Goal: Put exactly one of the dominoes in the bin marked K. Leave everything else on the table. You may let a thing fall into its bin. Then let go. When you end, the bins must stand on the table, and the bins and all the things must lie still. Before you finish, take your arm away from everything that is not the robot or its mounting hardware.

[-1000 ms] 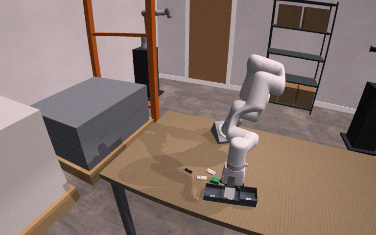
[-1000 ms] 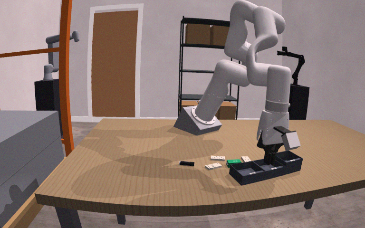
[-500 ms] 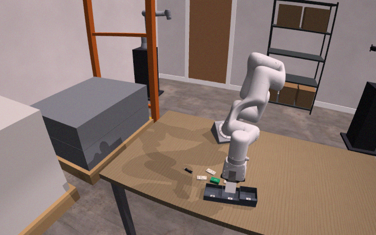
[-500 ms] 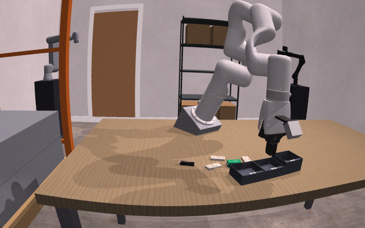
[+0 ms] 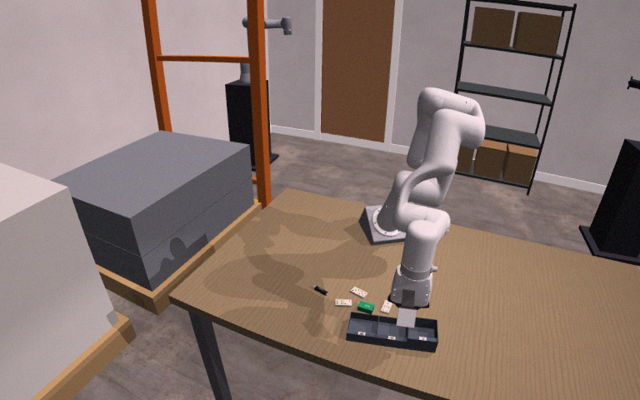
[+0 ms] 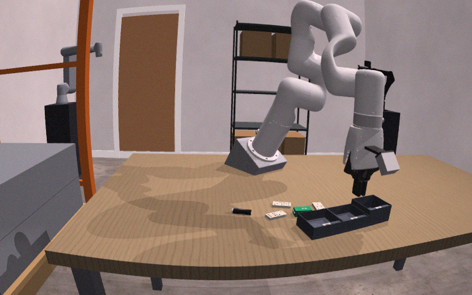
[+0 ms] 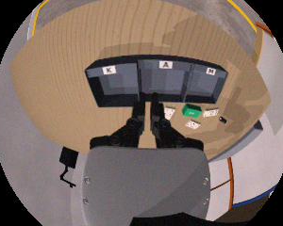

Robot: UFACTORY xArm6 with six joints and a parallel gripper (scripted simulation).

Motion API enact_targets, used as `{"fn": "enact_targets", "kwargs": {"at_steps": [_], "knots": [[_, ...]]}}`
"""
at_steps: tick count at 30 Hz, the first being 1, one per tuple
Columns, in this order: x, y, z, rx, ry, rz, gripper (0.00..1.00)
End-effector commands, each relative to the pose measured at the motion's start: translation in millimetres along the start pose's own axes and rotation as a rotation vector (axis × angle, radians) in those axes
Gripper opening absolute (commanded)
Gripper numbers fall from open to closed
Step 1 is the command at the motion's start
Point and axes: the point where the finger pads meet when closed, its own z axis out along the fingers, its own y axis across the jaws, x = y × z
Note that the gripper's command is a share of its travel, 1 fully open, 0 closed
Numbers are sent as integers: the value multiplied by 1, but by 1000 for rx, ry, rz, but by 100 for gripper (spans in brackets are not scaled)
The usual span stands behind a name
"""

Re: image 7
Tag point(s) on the white domino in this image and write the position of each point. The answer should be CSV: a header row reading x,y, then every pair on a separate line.
x,y
169,111
192,124
210,112

